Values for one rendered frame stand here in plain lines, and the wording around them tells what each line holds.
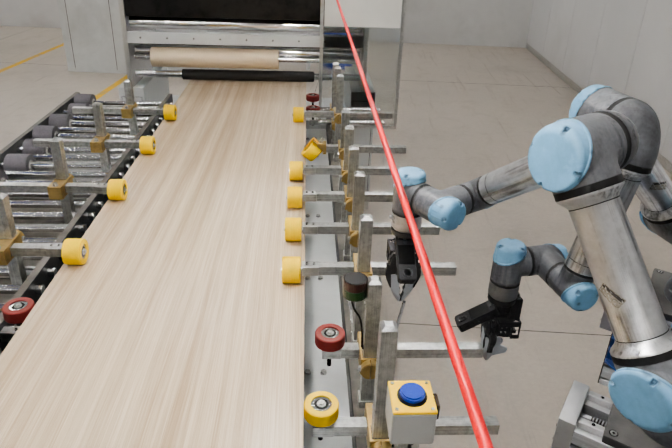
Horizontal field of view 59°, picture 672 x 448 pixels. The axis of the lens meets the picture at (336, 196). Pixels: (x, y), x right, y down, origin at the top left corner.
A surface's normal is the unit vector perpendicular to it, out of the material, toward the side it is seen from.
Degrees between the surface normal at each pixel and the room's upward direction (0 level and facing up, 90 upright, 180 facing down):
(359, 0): 90
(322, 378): 0
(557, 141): 84
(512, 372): 0
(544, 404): 0
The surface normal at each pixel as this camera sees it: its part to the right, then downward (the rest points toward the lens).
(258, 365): 0.03, -0.90
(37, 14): -0.05, 0.43
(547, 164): -0.85, 0.10
